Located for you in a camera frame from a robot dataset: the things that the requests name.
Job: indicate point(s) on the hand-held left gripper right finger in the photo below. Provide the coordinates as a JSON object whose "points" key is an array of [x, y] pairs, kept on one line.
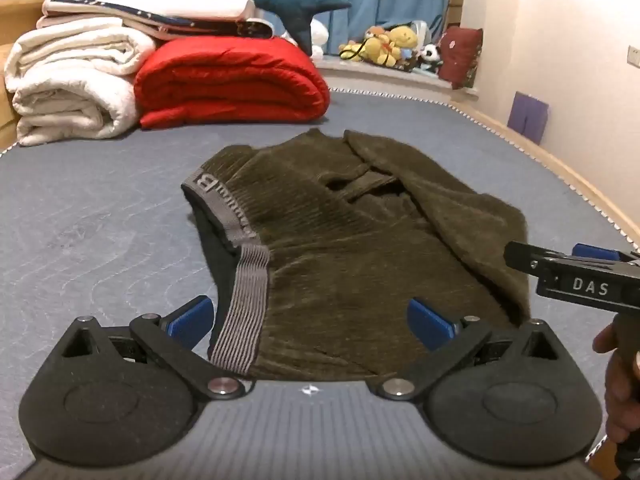
{"points": [[429, 322]]}

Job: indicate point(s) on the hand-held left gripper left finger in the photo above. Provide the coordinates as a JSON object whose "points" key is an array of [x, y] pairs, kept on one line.
{"points": [[192, 319]]}

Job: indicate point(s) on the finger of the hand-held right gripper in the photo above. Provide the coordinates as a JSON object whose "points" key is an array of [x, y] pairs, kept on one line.
{"points": [[520, 255], [597, 251]]}

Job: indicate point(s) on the person's right hand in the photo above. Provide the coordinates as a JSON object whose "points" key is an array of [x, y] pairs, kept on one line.
{"points": [[622, 390]]}

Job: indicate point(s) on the grey quilted mattress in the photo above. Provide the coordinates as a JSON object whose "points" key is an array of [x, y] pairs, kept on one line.
{"points": [[100, 220]]}

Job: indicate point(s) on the dark red cushion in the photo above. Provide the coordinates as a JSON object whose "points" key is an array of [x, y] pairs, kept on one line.
{"points": [[460, 57]]}

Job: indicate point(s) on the panda plush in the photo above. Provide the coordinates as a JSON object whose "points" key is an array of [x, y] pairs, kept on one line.
{"points": [[430, 57]]}

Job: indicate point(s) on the white window sill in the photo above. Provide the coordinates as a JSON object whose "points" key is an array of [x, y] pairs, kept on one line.
{"points": [[380, 76]]}

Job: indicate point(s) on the red folded quilt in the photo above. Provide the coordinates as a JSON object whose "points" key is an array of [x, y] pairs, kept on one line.
{"points": [[225, 80]]}

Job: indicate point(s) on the yellow plush bear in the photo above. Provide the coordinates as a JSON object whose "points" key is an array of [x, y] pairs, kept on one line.
{"points": [[404, 39]]}

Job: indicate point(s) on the yellow plush dog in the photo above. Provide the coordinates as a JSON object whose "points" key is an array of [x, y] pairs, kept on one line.
{"points": [[372, 47]]}

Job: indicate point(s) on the white folded blanket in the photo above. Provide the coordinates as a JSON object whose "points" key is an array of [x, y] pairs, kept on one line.
{"points": [[70, 80]]}

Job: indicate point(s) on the white round plush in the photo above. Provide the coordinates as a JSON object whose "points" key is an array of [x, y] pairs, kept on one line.
{"points": [[319, 35]]}

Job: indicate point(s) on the star print folded blanket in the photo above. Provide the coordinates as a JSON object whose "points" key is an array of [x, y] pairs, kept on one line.
{"points": [[150, 19]]}

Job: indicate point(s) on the white pillow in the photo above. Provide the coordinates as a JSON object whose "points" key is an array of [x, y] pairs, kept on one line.
{"points": [[175, 2]]}

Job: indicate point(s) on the blue shark plush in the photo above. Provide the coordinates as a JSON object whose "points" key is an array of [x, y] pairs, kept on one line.
{"points": [[280, 0]]}

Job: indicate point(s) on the purple wall patch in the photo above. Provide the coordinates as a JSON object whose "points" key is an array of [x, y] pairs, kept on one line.
{"points": [[527, 115]]}

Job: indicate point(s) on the white wall socket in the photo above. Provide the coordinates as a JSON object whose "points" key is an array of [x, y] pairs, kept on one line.
{"points": [[634, 55]]}

